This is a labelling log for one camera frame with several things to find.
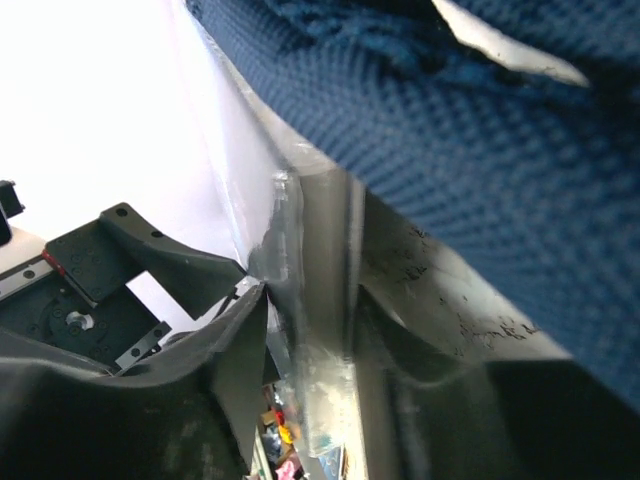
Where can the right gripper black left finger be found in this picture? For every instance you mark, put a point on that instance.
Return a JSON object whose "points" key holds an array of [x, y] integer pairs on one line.
{"points": [[188, 412]]}

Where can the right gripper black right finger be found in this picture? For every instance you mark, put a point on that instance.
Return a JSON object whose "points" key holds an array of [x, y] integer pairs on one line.
{"points": [[452, 381]]}

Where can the navy blue student backpack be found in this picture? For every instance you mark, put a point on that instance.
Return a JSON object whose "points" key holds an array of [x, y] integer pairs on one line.
{"points": [[534, 182]]}

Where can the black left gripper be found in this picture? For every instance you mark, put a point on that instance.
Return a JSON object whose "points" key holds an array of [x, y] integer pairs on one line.
{"points": [[74, 296]]}

